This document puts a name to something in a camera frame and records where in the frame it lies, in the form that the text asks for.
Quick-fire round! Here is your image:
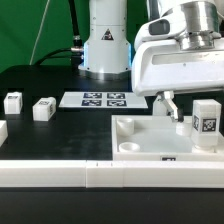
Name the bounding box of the white marker sheet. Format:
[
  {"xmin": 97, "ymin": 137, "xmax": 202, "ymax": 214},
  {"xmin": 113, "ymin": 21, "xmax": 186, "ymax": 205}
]
[{"xmin": 59, "ymin": 92, "xmax": 147, "ymax": 109}]

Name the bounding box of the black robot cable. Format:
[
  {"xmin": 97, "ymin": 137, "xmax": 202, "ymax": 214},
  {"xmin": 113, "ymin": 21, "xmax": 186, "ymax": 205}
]
[{"xmin": 33, "ymin": 0, "xmax": 85, "ymax": 67}]

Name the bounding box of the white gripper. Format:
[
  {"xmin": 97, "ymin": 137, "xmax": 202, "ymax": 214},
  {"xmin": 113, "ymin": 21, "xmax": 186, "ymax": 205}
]
[{"xmin": 131, "ymin": 0, "xmax": 224, "ymax": 122}]

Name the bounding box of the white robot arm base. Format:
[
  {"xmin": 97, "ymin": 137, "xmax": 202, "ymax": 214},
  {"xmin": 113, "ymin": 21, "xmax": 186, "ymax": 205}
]
[{"xmin": 78, "ymin": 0, "xmax": 131, "ymax": 80}]

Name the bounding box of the thin white cable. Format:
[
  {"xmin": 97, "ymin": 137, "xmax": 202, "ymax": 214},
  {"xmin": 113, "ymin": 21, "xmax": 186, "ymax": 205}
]
[{"xmin": 29, "ymin": 0, "xmax": 52, "ymax": 66}]

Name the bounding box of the white front fence wall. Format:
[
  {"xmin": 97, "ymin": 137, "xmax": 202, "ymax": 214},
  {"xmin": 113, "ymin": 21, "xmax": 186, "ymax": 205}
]
[{"xmin": 0, "ymin": 160, "xmax": 224, "ymax": 188}]

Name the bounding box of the white left fence block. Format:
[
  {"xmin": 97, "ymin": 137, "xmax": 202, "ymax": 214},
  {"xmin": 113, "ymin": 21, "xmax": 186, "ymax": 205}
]
[{"xmin": 0, "ymin": 120, "xmax": 8, "ymax": 147}]

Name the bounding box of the white square table top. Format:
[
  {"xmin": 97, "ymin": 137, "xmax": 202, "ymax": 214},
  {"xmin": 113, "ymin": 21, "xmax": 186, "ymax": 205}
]
[{"xmin": 111, "ymin": 115, "xmax": 224, "ymax": 162}]

